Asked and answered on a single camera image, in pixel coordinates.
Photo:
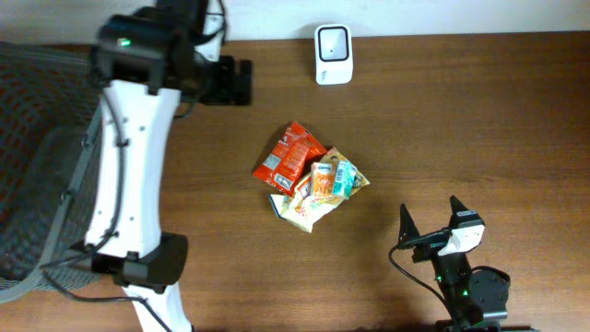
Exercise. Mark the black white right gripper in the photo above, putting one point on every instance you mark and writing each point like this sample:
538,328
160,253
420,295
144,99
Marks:
430,247

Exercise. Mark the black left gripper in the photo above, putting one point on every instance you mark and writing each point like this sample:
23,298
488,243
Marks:
231,80

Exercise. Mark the red snack bag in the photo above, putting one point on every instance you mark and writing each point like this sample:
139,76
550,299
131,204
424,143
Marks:
284,165

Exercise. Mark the teal tissue pack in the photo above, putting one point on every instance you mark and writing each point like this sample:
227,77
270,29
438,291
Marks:
344,179

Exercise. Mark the yellow snack bag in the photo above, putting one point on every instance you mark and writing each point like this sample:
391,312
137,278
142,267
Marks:
302,209

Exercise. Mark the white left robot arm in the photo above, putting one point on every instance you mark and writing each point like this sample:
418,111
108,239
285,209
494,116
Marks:
146,65

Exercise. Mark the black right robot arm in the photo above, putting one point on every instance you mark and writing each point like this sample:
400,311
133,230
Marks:
474,297

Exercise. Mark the white barcode scanner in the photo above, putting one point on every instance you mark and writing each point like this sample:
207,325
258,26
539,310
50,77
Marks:
333,54

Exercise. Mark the grey plastic basket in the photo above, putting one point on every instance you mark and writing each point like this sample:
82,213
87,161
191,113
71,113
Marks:
50,153

